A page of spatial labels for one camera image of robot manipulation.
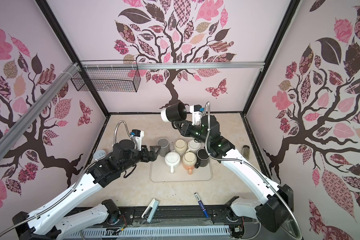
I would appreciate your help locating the black base frame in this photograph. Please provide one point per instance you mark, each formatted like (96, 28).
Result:
(79, 219)

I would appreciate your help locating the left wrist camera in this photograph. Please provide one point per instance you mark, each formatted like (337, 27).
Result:
(137, 136)

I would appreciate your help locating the back aluminium rail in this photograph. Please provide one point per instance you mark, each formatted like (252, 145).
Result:
(177, 66)

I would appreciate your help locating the white slotted cable duct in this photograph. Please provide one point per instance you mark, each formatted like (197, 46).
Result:
(149, 232)

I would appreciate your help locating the translucent plastic tray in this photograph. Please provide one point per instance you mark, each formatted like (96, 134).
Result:
(160, 172)

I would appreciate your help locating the glass spice jar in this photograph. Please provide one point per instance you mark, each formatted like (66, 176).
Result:
(246, 152)

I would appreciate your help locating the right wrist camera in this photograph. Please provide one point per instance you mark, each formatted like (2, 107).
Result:
(197, 114)

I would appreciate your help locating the black wire basket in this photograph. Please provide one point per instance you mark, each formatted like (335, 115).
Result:
(108, 76)

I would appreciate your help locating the cream mug back middle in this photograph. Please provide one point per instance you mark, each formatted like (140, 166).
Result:
(180, 147)

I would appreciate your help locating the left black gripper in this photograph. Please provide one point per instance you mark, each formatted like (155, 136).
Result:
(153, 156)

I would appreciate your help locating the blue marker pen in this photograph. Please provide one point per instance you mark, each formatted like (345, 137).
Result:
(201, 204)

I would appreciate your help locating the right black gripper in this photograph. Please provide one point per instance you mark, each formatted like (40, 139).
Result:
(186, 130)

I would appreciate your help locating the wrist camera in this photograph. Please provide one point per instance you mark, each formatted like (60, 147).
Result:
(137, 136)
(197, 114)

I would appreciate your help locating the orange tin can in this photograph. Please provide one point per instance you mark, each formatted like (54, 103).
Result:
(99, 154)

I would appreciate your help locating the peach orange mug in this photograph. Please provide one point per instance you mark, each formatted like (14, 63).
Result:
(189, 160)

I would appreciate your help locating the black mug upright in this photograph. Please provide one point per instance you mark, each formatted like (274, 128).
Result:
(203, 159)

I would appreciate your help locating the black mug white base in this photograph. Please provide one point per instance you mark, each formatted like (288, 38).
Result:
(176, 112)

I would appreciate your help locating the white stapler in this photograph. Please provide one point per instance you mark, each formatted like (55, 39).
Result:
(150, 210)

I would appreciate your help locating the aluminium rail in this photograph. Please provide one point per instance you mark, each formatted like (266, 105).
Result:
(177, 66)
(18, 129)

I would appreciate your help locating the grey mug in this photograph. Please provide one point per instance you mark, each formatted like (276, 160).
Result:
(165, 146)

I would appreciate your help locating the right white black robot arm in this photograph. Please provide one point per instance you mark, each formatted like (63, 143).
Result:
(240, 207)

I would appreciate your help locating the left aluminium rail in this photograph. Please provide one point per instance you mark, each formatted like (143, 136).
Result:
(18, 129)

